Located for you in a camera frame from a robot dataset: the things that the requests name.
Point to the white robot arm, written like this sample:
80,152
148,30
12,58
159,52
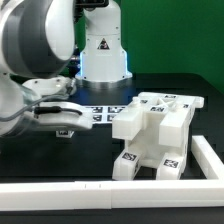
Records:
47,47

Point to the flat white chair back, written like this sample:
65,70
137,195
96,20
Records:
104,114

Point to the white obstacle fence wall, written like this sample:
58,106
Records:
206,192

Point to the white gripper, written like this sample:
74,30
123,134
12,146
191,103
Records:
52,109

